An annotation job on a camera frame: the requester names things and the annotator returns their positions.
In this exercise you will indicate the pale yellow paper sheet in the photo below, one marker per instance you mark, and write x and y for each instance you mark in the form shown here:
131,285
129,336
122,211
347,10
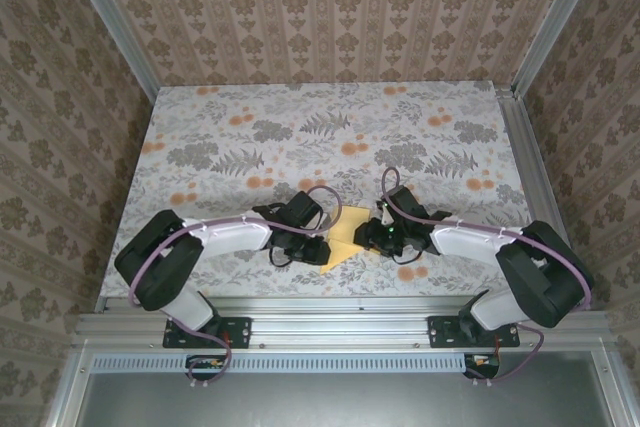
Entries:
342,234

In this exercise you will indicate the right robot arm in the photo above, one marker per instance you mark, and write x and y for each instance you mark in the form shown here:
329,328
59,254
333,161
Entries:
540,277

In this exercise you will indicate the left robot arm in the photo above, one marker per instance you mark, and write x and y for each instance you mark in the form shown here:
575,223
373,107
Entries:
165,277

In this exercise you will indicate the grey metal sheet panel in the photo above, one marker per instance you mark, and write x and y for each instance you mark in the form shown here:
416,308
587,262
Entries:
350,402

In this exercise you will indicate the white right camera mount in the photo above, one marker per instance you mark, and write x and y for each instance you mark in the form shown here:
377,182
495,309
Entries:
386,218

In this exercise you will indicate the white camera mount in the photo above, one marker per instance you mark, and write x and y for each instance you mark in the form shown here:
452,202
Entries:
386,218
332,218

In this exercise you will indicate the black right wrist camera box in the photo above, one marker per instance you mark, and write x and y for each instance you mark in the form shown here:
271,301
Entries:
406,203

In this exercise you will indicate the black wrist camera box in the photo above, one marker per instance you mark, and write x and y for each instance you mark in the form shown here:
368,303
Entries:
303,206
406,203

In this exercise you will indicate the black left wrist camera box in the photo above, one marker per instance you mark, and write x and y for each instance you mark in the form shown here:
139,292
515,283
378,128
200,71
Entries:
303,206

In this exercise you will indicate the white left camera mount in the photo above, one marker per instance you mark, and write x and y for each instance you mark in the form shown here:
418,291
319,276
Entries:
332,218

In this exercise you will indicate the aluminium table edge rail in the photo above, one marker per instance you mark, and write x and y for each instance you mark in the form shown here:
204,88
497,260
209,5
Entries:
340,322

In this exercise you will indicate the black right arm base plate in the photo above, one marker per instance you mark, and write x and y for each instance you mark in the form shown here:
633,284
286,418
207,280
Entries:
440,332

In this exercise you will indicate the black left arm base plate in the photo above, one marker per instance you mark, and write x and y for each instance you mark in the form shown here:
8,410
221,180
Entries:
240,332

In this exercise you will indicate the aluminium side rail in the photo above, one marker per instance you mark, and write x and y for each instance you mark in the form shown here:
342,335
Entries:
525,157

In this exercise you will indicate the aluminium lower frame bar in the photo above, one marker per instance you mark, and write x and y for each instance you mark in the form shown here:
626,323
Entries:
612,387
70,387

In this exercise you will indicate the aluminium corner post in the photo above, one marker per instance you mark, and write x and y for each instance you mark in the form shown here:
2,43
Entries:
110,22
550,17

